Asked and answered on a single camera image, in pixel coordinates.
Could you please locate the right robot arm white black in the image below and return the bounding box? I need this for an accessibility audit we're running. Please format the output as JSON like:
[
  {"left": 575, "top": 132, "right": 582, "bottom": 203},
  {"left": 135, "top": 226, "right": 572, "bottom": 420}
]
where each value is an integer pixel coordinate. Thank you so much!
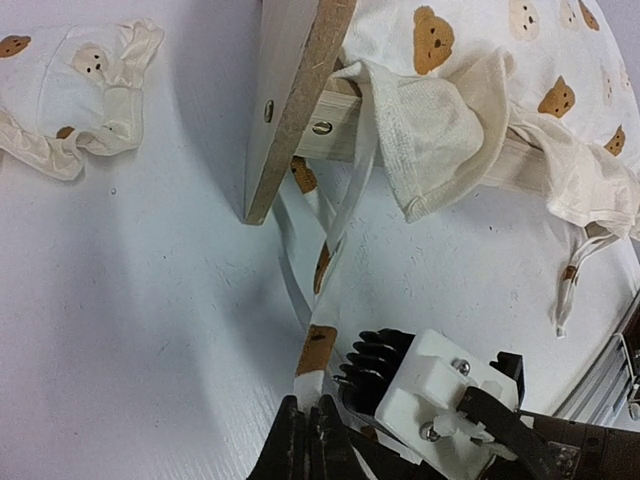
[{"left": 457, "top": 387, "right": 639, "bottom": 480}]

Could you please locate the bear print cushion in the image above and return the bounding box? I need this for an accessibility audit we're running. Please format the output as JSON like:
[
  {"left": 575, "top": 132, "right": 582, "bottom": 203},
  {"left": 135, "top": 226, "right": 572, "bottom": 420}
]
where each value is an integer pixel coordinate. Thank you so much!
[{"left": 276, "top": 1, "right": 639, "bottom": 413}]

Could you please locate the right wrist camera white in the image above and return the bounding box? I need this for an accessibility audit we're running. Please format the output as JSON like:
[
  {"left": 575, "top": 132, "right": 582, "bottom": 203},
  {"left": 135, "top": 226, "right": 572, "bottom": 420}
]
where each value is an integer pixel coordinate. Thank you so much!
[{"left": 334, "top": 329, "right": 521, "bottom": 479}]

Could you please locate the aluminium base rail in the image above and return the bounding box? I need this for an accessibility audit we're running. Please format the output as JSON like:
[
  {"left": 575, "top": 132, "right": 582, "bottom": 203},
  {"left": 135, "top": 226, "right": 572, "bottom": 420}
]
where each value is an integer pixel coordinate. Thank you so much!
[{"left": 553, "top": 294, "right": 639, "bottom": 427}]

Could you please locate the small bear print pillow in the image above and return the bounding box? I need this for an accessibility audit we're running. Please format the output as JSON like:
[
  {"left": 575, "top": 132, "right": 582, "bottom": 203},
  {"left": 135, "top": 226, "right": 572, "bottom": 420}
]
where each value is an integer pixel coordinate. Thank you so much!
[{"left": 1, "top": 19, "right": 164, "bottom": 181}]

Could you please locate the wooden pet bed frame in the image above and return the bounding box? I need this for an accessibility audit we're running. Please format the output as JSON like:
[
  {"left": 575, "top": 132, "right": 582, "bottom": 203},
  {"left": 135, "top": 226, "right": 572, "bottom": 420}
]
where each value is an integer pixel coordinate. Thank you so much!
[{"left": 244, "top": 1, "right": 577, "bottom": 233}]

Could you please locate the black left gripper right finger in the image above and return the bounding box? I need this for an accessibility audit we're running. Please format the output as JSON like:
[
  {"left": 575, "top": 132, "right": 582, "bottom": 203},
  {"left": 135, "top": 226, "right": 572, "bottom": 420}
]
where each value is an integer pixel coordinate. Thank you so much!
[{"left": 309, "top": 394, "right": 371, "bottom": 479}]

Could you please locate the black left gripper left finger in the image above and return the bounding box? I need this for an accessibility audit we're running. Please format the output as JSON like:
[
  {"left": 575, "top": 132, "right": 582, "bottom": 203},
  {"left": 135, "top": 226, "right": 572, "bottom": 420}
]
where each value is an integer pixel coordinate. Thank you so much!
[{"left": 247, "top": 395, "right": 307, "bottom": 480}]

